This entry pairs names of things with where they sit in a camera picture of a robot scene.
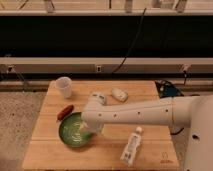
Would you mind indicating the pale yellow gripper tip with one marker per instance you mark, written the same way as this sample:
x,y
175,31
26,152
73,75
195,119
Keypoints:
x,y
84,126

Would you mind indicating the green ceramic bowl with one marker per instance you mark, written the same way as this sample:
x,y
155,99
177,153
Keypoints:
x,y
70,133

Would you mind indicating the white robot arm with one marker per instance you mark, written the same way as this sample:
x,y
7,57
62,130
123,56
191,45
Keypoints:
x,y
195,112

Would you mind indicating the brown sausage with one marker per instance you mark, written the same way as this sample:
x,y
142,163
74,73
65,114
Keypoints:
x,y
65,112

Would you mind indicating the translucent plastic cup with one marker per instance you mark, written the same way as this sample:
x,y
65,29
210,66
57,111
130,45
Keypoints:
x,y
64,86

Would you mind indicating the white computer mouse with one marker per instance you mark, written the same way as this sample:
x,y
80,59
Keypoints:
x,y
119,94

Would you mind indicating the white plastic bottle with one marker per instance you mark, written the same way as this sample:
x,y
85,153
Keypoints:
x,y
130,150

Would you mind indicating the blue black device on floor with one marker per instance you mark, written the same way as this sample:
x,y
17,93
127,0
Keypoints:
x,y
167,89

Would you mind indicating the white wall outlet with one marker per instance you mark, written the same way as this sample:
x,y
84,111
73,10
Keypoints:
x,y
99,69

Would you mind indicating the right wall outlet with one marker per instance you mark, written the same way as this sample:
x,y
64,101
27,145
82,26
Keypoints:
x,y
184,68

